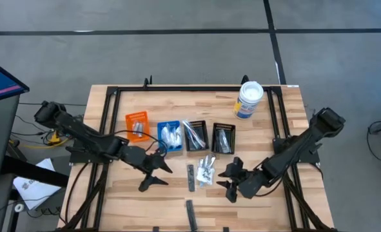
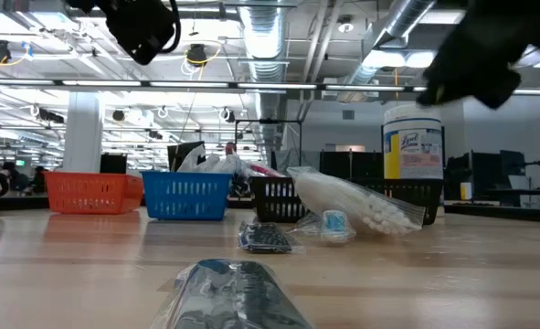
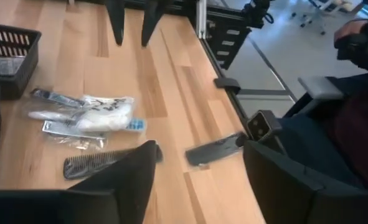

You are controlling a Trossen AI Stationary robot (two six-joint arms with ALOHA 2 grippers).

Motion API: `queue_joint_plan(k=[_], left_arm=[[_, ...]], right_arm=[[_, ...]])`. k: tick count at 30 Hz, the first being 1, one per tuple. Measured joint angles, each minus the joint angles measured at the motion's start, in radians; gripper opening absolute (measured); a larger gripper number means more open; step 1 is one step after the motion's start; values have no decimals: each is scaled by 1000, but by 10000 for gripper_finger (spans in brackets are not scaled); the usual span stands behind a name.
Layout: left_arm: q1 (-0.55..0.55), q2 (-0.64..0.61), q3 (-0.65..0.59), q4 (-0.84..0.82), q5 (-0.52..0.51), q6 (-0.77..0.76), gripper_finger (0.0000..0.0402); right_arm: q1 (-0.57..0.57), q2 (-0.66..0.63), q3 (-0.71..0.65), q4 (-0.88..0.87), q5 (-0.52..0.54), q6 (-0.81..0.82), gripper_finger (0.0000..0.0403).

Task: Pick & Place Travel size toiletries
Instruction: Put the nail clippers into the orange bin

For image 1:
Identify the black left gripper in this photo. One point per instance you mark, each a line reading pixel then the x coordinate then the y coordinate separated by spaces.
pixel 151 163

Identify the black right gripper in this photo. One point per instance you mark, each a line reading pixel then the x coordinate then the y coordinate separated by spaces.
pixel 241 179

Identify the blue plastic basket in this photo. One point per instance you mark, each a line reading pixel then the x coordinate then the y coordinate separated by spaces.
pixel 171 149

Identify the bag of cotton swabs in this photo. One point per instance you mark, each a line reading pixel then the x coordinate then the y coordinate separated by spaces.
pixel 206 166

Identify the bagged black comb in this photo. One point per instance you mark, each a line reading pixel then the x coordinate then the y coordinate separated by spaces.
pixel 191 214
pixel 221 141
pixel 191 177

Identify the bagged grey comb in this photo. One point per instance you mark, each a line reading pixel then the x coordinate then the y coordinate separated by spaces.
pixel 228 141

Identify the bag of white cotton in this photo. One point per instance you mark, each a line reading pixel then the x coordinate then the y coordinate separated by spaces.
pixel 167 137
pixel 176 135

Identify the bagged white blue toothbrush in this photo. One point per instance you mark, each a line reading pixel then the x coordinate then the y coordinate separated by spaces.
pixel 200 143

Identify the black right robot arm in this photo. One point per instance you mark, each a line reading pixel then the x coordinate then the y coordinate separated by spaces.
pixel 293 151

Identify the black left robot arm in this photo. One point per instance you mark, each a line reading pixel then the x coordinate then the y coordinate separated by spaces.
pixel 90 135

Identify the black plastic basket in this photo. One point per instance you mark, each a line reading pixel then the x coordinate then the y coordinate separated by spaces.
pixel 205 127
pixel 215 126

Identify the orange plastic basket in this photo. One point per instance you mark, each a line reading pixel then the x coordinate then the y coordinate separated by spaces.
pixel 129 117

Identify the Lysol wipes canister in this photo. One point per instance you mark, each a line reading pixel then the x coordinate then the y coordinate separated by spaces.
pixel 249 93

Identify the black stand base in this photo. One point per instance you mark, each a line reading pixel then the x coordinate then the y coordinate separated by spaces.
pixel 32 170

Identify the white paper sheet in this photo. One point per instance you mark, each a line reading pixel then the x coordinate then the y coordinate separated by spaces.
pixel 32 193

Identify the white tape roll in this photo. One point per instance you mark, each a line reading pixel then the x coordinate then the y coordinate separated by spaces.
pixel 16 207

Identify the grey cabinet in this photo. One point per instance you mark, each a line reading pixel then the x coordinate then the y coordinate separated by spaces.
pixel 0 135

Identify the blue screen monitor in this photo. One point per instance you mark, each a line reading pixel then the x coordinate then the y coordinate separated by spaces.
pixel 0 80

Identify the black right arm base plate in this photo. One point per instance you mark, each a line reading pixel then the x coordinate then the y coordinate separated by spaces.
pixel 309 158

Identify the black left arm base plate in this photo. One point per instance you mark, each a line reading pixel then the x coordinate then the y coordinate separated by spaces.
pixel 77 158

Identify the black aluminium table frame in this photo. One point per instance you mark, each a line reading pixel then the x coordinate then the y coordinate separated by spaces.
pixel 190 88

